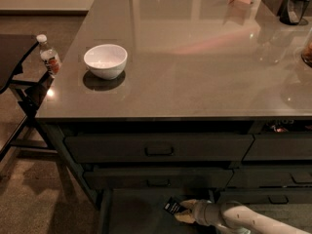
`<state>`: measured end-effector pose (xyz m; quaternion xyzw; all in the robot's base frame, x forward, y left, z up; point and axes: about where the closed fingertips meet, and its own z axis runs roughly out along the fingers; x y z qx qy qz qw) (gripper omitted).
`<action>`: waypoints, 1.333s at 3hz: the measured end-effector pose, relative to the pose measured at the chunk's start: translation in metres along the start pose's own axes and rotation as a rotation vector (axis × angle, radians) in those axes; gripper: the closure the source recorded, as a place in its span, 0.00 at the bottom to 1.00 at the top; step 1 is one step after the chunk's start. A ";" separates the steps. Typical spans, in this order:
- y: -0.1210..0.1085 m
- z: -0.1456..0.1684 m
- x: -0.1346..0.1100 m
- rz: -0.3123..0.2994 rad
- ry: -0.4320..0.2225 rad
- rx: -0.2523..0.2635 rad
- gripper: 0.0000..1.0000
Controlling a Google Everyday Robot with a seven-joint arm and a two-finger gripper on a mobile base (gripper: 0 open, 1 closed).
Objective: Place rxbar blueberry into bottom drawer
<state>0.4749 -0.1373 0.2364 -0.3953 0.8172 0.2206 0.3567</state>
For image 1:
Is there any dark middle left drawer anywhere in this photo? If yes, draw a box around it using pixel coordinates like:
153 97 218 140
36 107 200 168
84 167 232 189

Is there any glass jar with snacks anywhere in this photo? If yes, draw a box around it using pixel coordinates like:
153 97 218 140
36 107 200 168
301 29 312 67

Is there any dark bottom right drawer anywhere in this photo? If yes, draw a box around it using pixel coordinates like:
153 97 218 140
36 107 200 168
214 188 312 205

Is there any open bottom left drawer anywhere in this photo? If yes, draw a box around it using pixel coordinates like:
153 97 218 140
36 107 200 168
97 188 217 234

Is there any white ceramic bowl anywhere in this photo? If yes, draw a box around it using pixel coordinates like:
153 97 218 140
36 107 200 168
84 44 128 80

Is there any dark top right drawer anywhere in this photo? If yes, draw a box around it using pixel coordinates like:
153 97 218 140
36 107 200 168
244 133 312 161

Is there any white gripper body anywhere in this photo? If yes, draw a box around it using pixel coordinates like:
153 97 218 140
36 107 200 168
191 200 224 226

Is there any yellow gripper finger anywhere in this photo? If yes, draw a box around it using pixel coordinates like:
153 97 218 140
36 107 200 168
180 199 197 209
175 210 195 224

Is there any dark drawer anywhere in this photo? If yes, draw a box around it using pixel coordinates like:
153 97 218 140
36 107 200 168
84 167 232 189
228 167 312 188
214 188 312 205
244 133 312 161
64 133 254 163

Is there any dark chair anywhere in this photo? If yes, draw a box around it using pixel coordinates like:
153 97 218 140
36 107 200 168
0 34 55 160

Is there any clear plastic water bottle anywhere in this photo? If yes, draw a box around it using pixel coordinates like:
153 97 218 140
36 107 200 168
36 34 61 76

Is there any dark middle right drawer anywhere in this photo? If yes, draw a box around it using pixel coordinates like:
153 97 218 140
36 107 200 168
228 167 312 188

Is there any dark top left drawer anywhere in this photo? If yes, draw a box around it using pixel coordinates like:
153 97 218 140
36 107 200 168
64 133 254 163

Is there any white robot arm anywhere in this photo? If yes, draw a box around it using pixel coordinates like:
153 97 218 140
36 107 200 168
175 199 309 234

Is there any blue rxbar blueberry wrapper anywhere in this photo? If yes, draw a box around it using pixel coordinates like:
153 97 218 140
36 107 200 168
164 197 185 215

